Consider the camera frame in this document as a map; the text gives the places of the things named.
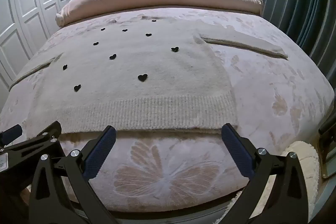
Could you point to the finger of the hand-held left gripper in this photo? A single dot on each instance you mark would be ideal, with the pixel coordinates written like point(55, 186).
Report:
point(11, 131)
point(39, 144)

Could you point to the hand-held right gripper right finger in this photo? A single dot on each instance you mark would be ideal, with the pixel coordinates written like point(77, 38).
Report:
point(236, 150)

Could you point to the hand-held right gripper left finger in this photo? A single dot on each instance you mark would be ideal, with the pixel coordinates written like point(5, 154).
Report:
point(101, 153)

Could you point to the cream sweater with black hearts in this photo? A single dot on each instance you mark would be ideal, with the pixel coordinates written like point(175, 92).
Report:
point(131, 98)

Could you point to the bed with floral pink cover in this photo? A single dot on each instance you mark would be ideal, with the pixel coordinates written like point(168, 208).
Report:
point(168, 174)

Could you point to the white fluffy rug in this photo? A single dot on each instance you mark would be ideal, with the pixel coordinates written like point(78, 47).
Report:
point(307, 161)

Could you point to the white panelled wardrobe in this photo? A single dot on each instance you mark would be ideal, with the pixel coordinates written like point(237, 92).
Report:
point(26, 16)

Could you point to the grey pleated curtain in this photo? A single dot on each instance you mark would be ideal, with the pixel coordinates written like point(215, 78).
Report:
point(288, 3)

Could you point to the pink duvet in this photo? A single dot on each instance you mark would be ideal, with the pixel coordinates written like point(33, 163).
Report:
point(157, 1)

